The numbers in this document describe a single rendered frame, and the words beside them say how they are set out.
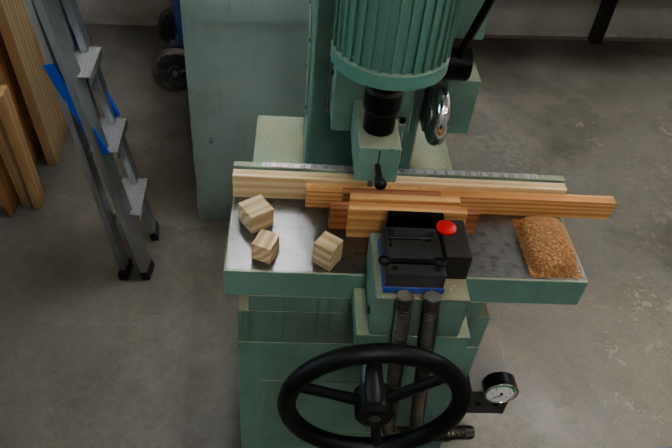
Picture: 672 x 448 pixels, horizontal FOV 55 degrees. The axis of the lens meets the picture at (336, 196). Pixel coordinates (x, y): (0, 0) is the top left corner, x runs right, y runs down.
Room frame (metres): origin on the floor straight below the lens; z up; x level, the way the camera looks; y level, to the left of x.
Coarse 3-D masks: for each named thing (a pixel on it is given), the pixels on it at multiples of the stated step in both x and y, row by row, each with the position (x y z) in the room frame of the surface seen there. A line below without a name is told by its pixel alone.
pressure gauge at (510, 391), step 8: (488, 376) 0.68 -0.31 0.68; (496, 376) 0.68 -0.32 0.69; (504, 376) 0.68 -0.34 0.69; (512, 376) 0.69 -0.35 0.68; (488, 384) 0.67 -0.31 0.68; (496, 384) 0.66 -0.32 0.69; (504, 384) 0.66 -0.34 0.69; (512, 384) 0.67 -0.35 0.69; (488, 392) 0.66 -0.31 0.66; (496, 392) 0.66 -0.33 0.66; (504, 392) 0.66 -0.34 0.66; (512, 392) 0.67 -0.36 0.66; (488, 400) 0.66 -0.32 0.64; (496, 400) 0.66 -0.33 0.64; (504, 400) 0.67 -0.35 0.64
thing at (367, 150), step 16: (352, 112) 0.94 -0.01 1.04; (352, 128) 0.92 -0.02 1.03; (352, 144) 0.89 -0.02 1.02; (368, 144) 0.82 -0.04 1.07; (384, 144) 0.83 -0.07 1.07; (400, 144) 0.83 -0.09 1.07; (368, 160) 0.81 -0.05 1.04; (384, 160) 0.81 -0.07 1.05; (368, 176) 0.81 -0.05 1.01; (384, 176) 0.82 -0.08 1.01
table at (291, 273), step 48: (240, 240) 0.74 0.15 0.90; (288, 240) 0.76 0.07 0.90; (480, 240) 0.81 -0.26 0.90; (240, 288) 0.68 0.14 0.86; (288, 288) 0.69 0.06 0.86; (336, 288) 0.69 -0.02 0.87; (480, 288) 0.72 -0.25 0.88; (528, 288) 0.73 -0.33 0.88; (576, 288) 0.73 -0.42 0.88; (384, 336) 0.61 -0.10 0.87
